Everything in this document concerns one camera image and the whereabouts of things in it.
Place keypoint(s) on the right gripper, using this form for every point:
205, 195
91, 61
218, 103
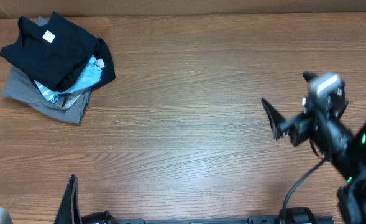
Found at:
302, 128

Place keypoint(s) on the black t-shirt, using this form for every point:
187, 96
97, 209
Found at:
53, 54

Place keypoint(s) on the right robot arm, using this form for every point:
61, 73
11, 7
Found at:
352, 166

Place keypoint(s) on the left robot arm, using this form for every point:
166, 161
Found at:
98, 218

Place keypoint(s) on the grey folded t-shirt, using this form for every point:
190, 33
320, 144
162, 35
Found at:
69, 107

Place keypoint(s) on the light blue printed t-shirt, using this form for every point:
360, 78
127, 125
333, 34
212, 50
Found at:
90, 75

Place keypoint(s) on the black folded garment in pile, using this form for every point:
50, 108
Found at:
101, 51

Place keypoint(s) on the cardboard backdrop board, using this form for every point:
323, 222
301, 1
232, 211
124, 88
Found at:
34, 8

